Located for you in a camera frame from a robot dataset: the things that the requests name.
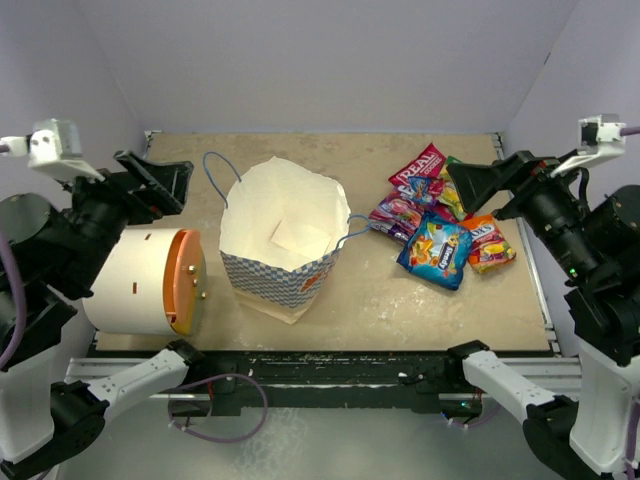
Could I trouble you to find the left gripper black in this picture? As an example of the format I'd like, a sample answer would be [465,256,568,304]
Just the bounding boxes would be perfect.
[58,147,195,289]

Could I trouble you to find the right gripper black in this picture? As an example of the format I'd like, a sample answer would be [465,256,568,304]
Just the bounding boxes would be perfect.
[447,145,601,278]

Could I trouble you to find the green yellow candy packet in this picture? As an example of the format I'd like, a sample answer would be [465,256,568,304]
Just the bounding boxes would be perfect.
[438,156,467,221]

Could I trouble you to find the pink cookie snack packet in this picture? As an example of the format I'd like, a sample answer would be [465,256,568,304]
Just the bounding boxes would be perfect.
[388,143,473,223]

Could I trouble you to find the blue chocolate candy packet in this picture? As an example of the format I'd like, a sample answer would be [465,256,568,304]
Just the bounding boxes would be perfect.
[398,176,437,206]

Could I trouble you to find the orange snack packet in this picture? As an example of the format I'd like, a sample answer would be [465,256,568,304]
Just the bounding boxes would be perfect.
[460,214,516,274]

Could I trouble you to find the blue snack packet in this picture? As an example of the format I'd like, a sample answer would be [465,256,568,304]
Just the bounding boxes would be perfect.
[396,212,472,291]

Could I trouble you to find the purple pink candy packet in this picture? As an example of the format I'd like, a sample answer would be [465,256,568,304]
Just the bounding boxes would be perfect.
[368,190,424,243]

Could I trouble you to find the blue checkered paper bag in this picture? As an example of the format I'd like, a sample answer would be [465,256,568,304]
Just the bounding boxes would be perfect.
[219,157,371,324]

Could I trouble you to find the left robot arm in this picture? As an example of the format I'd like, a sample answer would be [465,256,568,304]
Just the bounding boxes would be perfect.
[1,151,206,479]

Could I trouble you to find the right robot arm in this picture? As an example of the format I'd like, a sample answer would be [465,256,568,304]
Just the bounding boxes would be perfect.
[444,151,639,479]

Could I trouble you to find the white cylinder orange lid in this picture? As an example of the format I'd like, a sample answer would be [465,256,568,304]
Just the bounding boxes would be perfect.
[83,228,206,336]

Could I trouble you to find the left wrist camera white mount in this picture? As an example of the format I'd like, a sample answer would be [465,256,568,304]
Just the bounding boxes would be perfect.
[1,119,104,184]

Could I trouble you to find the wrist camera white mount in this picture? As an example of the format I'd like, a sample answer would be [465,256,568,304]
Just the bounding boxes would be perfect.
[1,119,104,184]
[550,114,627,178]

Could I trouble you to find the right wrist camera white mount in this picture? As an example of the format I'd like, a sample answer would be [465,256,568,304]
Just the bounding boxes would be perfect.
[550,114,627,178]

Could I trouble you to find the aluminium table frame rail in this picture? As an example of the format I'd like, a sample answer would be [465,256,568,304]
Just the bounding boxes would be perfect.
[492,132,584,391]

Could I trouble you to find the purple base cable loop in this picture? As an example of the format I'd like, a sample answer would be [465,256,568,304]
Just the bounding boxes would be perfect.
[167,370,270,444]

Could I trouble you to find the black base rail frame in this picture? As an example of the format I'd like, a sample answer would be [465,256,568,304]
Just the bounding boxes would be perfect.
[165,351,496,423]

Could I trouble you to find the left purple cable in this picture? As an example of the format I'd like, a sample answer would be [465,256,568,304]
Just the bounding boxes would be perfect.
[0,234,29,371]

